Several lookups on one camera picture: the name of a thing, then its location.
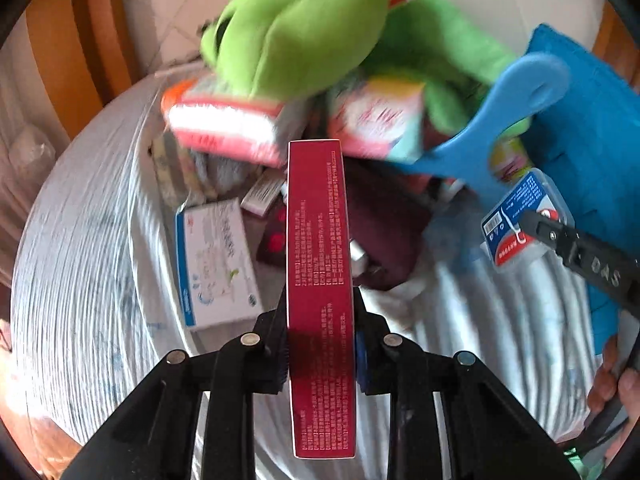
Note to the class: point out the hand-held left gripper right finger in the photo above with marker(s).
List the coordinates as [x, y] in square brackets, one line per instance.
[360, 360]

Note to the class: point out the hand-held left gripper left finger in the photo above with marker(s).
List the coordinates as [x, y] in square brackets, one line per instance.
[275, 355]

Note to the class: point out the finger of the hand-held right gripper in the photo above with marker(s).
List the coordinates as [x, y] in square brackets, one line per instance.
[590, 265]

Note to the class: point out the clear box blue red label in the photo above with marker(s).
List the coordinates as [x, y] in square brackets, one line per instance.
[510, 220]

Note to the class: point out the dark red box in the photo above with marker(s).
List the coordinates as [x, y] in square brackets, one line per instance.
[317, 260]

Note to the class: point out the blue plastic storage crate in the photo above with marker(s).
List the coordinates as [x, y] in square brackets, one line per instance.
[590, 135]

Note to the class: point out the desktop with white striped cloth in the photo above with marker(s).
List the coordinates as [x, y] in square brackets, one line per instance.
[85, 285]

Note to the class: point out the person's right hand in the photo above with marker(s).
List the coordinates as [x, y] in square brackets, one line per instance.
[630, 390]

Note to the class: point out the white blue medicine box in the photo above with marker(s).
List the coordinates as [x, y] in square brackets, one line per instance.
[215, 260]

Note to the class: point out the yellow red packet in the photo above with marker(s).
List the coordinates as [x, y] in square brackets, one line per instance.
[510, 160]

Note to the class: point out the dark maroon pouch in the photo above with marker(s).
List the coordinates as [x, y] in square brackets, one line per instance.
[390, 220]

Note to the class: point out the blue plastic hairbrush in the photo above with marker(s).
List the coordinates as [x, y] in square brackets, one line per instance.
[475, 135]

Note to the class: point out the patterned grey fabric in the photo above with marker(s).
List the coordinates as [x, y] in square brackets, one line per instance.
[190, 175]

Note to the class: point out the pink snack packet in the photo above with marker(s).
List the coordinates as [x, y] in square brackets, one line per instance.
[370, 120]

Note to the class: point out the green frog plush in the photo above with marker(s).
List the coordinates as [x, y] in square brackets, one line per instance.
[300, 25]

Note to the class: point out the wooden arch frame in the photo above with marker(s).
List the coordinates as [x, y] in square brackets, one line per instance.
[612, 35]
[55, 60]

